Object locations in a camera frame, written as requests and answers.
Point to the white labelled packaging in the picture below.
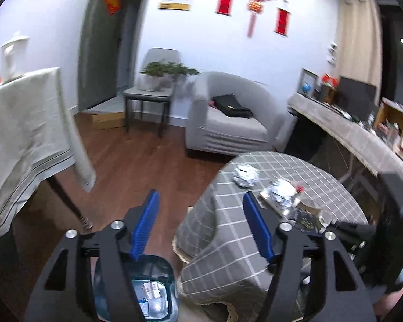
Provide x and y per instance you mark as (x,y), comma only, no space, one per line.
(152,291)

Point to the black handbag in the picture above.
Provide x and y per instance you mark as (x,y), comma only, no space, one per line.
(230,105)

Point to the white wall device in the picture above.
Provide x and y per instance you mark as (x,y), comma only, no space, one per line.
(332,53)

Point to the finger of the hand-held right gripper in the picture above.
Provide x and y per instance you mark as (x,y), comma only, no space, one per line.
(356,228)

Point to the silver picture frame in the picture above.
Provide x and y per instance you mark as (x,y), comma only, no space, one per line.
(308,75)

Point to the cardboard box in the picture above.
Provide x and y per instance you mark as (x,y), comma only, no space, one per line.
(107,120)

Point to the round table with checked cloth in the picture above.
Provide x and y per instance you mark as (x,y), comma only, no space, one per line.
(221,224)

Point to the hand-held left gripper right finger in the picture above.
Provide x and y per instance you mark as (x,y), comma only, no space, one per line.
(257,228)

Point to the foil ball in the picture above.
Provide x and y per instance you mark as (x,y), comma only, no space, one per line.
(245,176)

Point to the small blue globe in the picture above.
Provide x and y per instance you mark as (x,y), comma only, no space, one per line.
(306,88)

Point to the grey-green door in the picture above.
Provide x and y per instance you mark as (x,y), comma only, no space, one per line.
(97,57)

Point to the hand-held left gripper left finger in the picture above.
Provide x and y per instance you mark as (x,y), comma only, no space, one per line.
(146,223)

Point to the wooden shelf box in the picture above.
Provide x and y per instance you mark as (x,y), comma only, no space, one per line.
(394,114)

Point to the white ceramic pitcher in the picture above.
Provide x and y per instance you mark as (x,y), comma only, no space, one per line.
(13,57)

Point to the grey fringed cabinet cloth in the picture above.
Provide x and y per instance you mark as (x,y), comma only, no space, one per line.
(339,122)

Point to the beige curtain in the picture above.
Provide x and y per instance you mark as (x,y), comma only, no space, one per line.
(357,40)

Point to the dark printed packet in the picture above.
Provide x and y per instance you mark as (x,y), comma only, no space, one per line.
(305,222)

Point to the dark wooden table leg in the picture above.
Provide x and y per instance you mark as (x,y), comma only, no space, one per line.
(70,204)

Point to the grey dining chair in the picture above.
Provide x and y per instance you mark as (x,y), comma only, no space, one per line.
(147,94)

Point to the black monitor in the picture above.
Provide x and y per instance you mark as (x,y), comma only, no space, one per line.
(356,95)

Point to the grey armchair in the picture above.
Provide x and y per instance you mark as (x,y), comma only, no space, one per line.
(235,130)

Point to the green plant in white pot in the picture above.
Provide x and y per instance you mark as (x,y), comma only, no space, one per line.
(152,82)

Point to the red diamond door sticker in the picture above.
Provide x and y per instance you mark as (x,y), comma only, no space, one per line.
(112,4)

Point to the red flower arrangement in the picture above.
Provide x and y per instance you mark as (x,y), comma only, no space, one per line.
(329,80)

